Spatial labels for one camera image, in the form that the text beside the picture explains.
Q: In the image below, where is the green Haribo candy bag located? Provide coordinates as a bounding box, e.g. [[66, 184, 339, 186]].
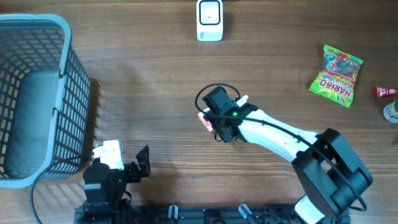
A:
[[308, 45, 363, 108]]

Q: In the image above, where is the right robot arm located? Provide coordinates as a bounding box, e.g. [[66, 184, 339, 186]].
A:
[[198, 83, 373, 223]]

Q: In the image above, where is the grey plastic shopping basket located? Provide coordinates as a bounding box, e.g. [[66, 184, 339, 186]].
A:
[[1, 14, 91, 189]]

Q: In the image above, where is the orange Kleenex tissue pack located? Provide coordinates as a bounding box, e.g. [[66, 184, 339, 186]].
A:
[[198, 112, 215, 133]]

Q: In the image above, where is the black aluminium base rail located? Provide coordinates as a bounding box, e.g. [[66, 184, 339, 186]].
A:
[[73, 204, 305, 224]]

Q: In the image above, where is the red Nescafe coffee stick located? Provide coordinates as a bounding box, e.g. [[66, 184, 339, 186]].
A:
[[374, 86, 398, 98]]

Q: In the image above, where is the green lid jar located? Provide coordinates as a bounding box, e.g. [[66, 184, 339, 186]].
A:
[[383, 100, 398, 124]]

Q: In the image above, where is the white barcode scanner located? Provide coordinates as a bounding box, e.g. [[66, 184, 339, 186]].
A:
[[196, 0, 223, 42]]

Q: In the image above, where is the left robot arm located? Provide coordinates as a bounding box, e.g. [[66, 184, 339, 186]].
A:
[[73, 146, 151, 224]]

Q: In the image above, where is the black left camera cable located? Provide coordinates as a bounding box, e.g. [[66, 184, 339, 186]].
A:
[[29, 154, 94, 224]]

